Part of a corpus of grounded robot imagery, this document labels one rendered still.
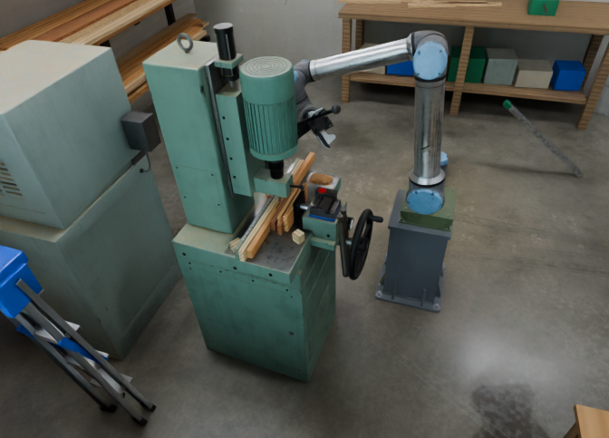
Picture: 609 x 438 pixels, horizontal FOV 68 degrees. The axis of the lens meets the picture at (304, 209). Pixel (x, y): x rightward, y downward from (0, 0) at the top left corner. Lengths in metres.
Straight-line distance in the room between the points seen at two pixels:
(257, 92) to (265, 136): 0.16
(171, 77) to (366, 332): 1.64
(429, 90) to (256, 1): 3.60
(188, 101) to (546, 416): 2.05
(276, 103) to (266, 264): 0.56
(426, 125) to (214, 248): 0.97
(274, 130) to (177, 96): 0.34
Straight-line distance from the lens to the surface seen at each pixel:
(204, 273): 1.99
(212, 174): 1.72
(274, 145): 1.55
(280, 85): 1.45
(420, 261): 2.43
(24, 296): 1.62
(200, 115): 1.59
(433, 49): 1.72
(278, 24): 5.15
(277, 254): 1.65
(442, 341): 2.56
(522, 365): 2.60
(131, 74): 3.97
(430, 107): 1.81
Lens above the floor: 2.09
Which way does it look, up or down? 41 degrees down
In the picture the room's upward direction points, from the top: 3 degrees counter-clockwise
